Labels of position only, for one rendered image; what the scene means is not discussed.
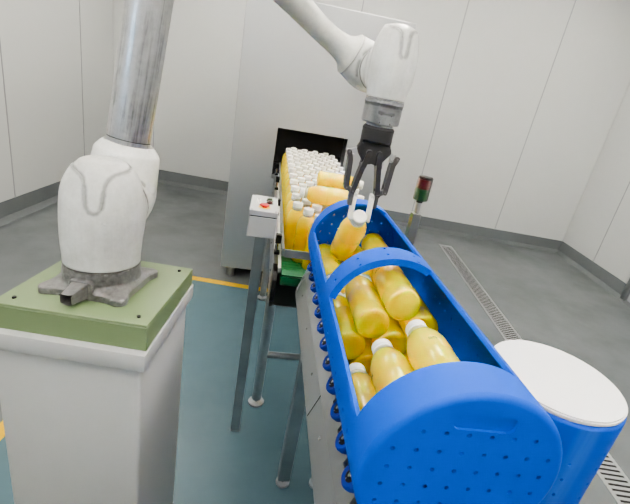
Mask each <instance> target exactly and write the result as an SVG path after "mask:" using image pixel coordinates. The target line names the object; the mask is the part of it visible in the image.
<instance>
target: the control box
mask: <svg viewBox="0 0 630 504"><path fill-rule="evenodd" d="M267 198H272V199H273V201H272V202H273V204H269V205H270V206H269V207H267V208H263V207H262V206H260V203H267ZM259 199H260V201H259ZM257 202H258V203H257ZM267 204H268V203H267ZM277 218H278V198H274V197H267V196H260V195H252V200H251V205H250V210H249V219H248V227H247V236H252V237H260V238H267V239H275V232H276V225H277Z"/></svg>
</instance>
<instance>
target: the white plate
mask: <svg viewBox="0 0 630 504"><path fill-rule="evenodd" d="M494 347H495V349H496V350H497V351H498V352H499V354H500V355H501V356H502V357H503V359H504V360H505V361H506V362H507V364H508V365H509V366H510V367H511V369H512V370H513V371H514V372H515V374H516V375H517V376H518V377H519V379H520V380H521V381H522V382H523V384H524V385H525V386H526V387H527V389H528V390H529V391H530V392H531V394H532V395H533V396H534V397H535V399H536V400H537V401H538V402H539V404H540V405H541V406H542V407H543V409H544V410H545V411H546V412H548V413H551V414H553V415H555V416H557V417H560V418H562V419H565V420H568V421H571V422H574V423H578V424H582V425H587V426H594V427H611V426H615V425H618V424H620V423H622V422H623V421H624V420H625V418H626V417H627V414H628V406H627V403H626V401H625V399H624V397H623V395H622V394H621V392H620V391H619V390H618V389H617V388H616V386H615V385H614V384H613V383H612V382H611V381H610V380H608V379H607V378H606V377H605V376H604V375H602V374H601V373H600V372H598V371H597V370H596V369H594V368H593V367H591V366H590V365H588V364H586V363H585V362H583V361H581V360H580V359H578V358H576V357H574V356H572V355H570V354H568V353H565V352H563V351H561V350H558V349H556V348H553V347H550V346H547V345H544V344H540V343H536V342H532V341H525V340H507V341H503V342H500V343H498V344H496V345H495V346H494Z"/></svg>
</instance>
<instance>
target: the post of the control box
mask: <svg viewBox="0 0 630 504"><path fill-rule="evenodd" d="M264 246H265V238H260V237H255V240H254V248H253V256H252V264H251V272H250V279H249V287H248V295H247V303H246V311H245V319H244V326H243V334H242V342H241V350H240V358H239V366H238V374H237V381H236V389H235V397H234V405H233V413H232V421H231V428H230V431H236V432H239V427H240V420H241V413H242V405H243V398H244V391H245V384H246V376H247V369H248V362H249V354H250V347H251V340H252V333H253V325H254V318H255V311H256V304H257V296H258V289H259V282H260V275H261V267H262V260H263V253H264Z"/></svg>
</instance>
